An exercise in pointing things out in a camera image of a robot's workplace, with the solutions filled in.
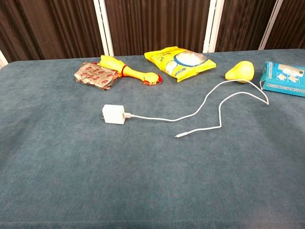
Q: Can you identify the blue felt table cover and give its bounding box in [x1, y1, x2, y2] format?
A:
[0, 49, 305, 229]

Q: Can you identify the blue cardboard product box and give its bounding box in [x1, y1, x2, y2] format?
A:
[259, 61, 305, 98]

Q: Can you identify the yellow toy pear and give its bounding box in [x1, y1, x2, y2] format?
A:
[224, 61, 255, 83]

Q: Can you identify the yellow snack bag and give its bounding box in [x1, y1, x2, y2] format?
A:
[143, 46, 217, 83]

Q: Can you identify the yellow rubber chicken toy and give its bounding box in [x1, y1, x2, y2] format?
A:
[96, 55, 163, 86]

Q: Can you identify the foil packet with red prints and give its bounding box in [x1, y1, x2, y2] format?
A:
[73, 62, 119, 91]

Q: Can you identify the brown ribbed partition panel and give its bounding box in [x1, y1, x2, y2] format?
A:
[0, 0, 105, 63]
[215, 0, 279, 53]
[264, 0, 305, 50]
[104, 0, 212, 57]

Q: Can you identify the white partition frame post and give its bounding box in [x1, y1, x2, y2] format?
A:
[0, 49, 9, 69]
[93, 0, 114, 57]
[202, 0, 224, 53]
[258, 0, 285, 50]

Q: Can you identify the white cable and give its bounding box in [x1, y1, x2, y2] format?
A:
[122, 80, 270, 139]

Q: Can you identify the white charger block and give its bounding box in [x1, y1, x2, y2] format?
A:
[102, 104, 125, 124]

